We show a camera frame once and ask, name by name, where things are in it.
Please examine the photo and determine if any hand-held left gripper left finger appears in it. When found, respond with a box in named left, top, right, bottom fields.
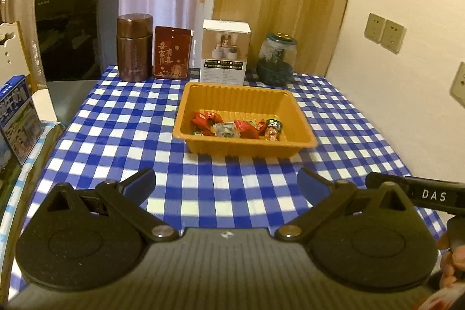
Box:
left=47, top=168, right=178, bottom=242

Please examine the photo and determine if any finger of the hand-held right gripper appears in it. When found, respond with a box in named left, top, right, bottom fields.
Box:
left=365, top=172, right=409, bottom=198

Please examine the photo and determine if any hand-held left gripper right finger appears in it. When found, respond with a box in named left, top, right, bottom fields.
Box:
left=274, top=168, right=413, bottom=241

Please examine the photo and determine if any green packet with dark label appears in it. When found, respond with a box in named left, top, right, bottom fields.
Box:
left=264, top=117, right=285, bottom=143

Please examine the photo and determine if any red snack packet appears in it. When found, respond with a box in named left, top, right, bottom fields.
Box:
left=234, top=119, right=260, bottom=140
left=191, top=110, right=219, bottom=129

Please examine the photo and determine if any grey candy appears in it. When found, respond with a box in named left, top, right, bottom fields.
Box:
left=212, top=122, right=240, bottom=139

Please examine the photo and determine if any yellow plastic tray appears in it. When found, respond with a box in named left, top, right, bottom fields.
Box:
left=172, top=83, right=318, bottom=155

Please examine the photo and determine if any person's right hand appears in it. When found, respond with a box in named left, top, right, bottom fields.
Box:
left=438, top=234, right=465, bottom=291

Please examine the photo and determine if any blue white checked tablecloth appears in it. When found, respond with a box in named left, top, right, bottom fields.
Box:
left=7, top=65, right=451, bottom=296

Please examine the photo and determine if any white cardboard box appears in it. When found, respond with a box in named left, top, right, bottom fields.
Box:
left=0, top=121, right=66, bottom=220

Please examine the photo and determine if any glass snow globe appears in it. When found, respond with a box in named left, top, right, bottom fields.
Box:
left=256, top=32, right=298, bottom=85

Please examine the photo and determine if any red gift box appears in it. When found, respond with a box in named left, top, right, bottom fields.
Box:
left=153, top=26, right=193, bottom=79

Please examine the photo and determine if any brown metal canister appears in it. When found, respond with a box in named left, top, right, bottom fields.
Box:
left=116, top=13, right=154, bottom=82

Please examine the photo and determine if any blue milk carton box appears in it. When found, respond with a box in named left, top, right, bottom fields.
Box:
left=0, top=75, right=44, bottom=165

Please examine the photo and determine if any white photo-printed box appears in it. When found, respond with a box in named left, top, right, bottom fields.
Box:
left=201, top=19, right=252, bottom=85

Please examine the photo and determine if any black countertop appliance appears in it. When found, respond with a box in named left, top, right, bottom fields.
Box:
left=34, top=0, right=120, bottom=125

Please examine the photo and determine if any white carved chair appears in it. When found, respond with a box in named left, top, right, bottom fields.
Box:
left=0, top=21, right=31, bottom=93

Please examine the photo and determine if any large beige wall plate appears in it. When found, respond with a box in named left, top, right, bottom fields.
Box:
left=450, top=62, right=465, bottom=103

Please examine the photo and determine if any beige wall socket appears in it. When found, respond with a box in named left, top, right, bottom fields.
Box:
left=364, top=13, right=386, bottom=42
left=381, top=19, right=407, bottom=53

